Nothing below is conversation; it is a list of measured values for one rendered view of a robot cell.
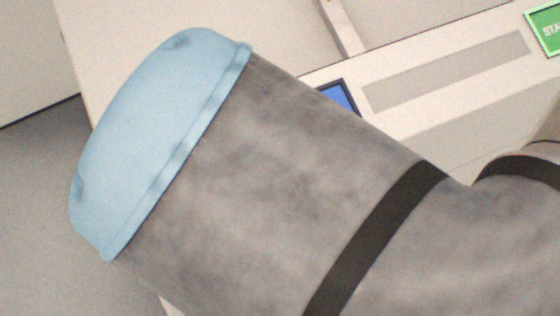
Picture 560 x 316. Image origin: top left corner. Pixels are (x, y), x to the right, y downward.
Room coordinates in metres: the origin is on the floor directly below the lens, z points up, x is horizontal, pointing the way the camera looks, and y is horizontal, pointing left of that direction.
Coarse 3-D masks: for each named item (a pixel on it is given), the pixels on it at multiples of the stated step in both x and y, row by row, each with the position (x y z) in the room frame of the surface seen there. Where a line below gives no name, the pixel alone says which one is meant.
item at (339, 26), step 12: (312, 0) 0.68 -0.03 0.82; (324, 0) 0.66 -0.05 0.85; (336, 0) 0.66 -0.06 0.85; (324, 12) 0.65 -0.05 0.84; (336, 12) 0.65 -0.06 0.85; (336, 24) 0.63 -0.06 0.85; (348, 24) 0.63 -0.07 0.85; (336, 36) 0.62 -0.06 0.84; (348, 36) 0.62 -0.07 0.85; (348, 48) 0.60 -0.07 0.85; (360, 48) 0.60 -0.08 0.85
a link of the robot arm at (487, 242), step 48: (528, 144) 0.22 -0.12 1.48; (432, 192) 0.18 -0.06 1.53; (480, 192) 0.19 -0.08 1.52; (528, 192) 0.18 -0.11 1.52; (432, 240) 0.16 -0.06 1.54; (480, 240) 0.16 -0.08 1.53; (528, 240) 0.16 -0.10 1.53; (384, 288) 0.14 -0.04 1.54; (432, 288) 0.14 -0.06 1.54; (480, 288) 0.14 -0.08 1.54; (528, 288) 0.14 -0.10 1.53
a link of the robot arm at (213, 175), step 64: (192, 64) 0.24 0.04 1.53; (256, 64) 0.25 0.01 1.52; (128, 128) 0.21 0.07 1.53; (192, 128) 0.21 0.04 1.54; (256, 128) 0.21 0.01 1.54; (320, 128) 0.21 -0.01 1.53; (128, 192) 0.19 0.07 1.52; (192, 192) 0.18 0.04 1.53; (256, 192) 0.18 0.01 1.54; (320, 192) 0.18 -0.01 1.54; (384, 192) 0.18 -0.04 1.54; (128, 256) 0.17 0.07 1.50; (192, 256) 0.16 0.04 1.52; (256, 256) 0.16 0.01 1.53; (320, 256) 0.15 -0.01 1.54
